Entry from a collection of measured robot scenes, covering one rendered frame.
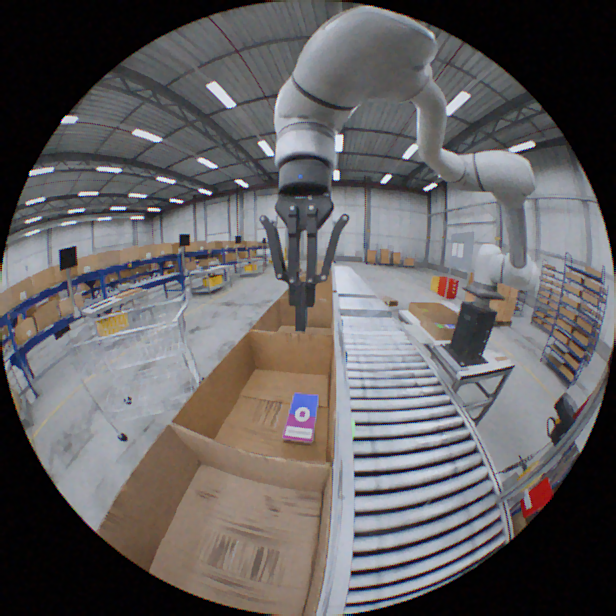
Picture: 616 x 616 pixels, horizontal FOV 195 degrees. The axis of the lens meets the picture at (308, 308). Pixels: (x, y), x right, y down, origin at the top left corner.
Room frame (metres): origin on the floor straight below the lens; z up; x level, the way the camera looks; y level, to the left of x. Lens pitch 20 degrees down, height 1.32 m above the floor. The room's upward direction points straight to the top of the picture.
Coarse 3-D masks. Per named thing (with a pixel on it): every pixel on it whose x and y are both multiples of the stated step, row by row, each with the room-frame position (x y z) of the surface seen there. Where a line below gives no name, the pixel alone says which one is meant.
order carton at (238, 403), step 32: (256, 352) 0.52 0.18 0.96; (288, 352) 0.51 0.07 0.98; (320, 352) 0.49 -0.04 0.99; (224, 384) 0.33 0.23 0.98; (256, 384) 0.44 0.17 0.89; (288, 384) 0.44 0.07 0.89; (320, 384) 0.44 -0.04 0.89; (192, 416) 0.19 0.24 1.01; (224, 416) 0.28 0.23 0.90; (256, 416) 0.31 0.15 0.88; (320, 416) 0.32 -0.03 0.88; (256, 448) 0.21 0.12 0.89; (288, 448) 0.21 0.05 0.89; (320, 448) 0.21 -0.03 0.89
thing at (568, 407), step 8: (560, 400) 0.00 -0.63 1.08; (568, 400) -0.03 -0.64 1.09; (560, 408) -0.02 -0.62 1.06; (568, 408) -0.04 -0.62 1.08; (576, 408) -0.08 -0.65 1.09; (560, 416) -0.04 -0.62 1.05; (568, 416) -0.06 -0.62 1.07; (560, 424) -0.06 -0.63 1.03; (568, 424) -0.08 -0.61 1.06; (552, 432) -0.05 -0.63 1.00; (560, 432) -0.08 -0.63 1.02
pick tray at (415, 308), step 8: (416, 304) 1.49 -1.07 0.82; (424, 304) 1.48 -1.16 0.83; (432, 304) 1.48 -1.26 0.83; (440, 304) 1.46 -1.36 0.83; (416, 312) 1.33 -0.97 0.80; (424, 312) 1.22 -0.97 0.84; (432, 312) 1.21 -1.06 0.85; (440, 312) 1.20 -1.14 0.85; (448, 312) 1.20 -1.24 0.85; (456, 312) 1.19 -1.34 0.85
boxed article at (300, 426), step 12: (300, 396) 0.38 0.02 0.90; (312, 396) 0.38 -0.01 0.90; (300, 408) 0.33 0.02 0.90; (312, 408) 0.33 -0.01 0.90; (288, 420) 0.29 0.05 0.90; (300, 420) 0.29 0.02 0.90; (312, 420) 0.29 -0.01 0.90; (288, 432) 0.25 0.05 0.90; (300, 432) 0.25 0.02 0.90; (312, 432) 0.25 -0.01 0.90
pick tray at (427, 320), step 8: (424, 320) 1.12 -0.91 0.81; (432, 320) 1.17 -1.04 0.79; (440, 320) 1.16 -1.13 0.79; (448, 320) 1.15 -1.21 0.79; (456, 320) 1.13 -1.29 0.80; (424, 328) 1.09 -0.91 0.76; (432, 328) 0.99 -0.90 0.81; (440, 328) 0.91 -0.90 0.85; (448, 328) 0.90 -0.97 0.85; (432, 336) 0.96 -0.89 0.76; (440, 336) 0.91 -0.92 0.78; (448, 336) 0.90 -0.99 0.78
